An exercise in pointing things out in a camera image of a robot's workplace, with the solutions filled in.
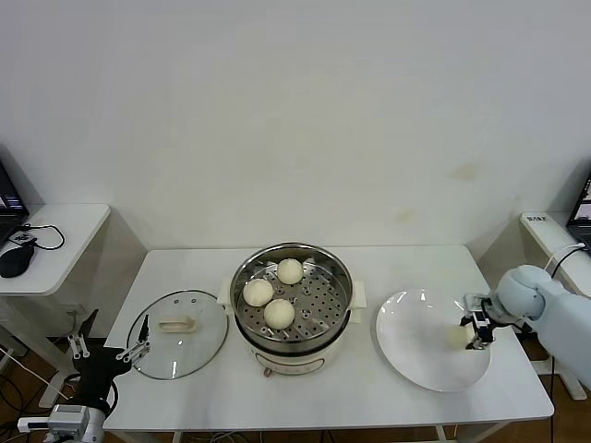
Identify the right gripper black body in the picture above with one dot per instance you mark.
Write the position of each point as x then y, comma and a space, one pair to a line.
488, 316

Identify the white round plate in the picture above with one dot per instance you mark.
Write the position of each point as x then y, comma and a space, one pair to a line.
415, 341

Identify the black laptop dark screen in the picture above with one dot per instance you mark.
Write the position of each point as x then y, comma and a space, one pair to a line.
582, 207

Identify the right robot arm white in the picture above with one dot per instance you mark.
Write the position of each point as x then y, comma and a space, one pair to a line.
554, 314

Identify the black computer mouse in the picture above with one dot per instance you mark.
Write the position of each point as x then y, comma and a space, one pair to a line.
16, 260

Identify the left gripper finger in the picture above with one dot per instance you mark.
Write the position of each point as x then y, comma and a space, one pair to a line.
144, 332
79, 343

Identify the white side table labelled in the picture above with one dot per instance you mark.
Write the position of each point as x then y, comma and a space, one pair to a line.
538, 235

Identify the stainless steel steamer basket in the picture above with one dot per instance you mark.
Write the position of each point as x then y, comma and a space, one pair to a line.
323, 318

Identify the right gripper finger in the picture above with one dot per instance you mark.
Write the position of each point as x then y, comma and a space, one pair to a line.
484, 339
465, 321

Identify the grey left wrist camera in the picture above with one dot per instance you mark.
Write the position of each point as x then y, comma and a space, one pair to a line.
69, 417

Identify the cream electric cooker base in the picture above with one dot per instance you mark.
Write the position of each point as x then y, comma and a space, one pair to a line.
291, 357

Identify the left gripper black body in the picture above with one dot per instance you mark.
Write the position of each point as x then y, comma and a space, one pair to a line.
99, 369

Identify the white steamed baozi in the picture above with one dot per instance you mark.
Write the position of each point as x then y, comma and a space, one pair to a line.
258, 292
279, 314
454, 337
290, 271

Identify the small patterned usb hub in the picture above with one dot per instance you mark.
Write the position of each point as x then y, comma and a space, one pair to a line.
20, 238

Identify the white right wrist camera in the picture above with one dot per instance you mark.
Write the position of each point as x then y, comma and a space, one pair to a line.
473, 302

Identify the white side table rounded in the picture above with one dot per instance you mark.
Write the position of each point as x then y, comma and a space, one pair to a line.
69, 240

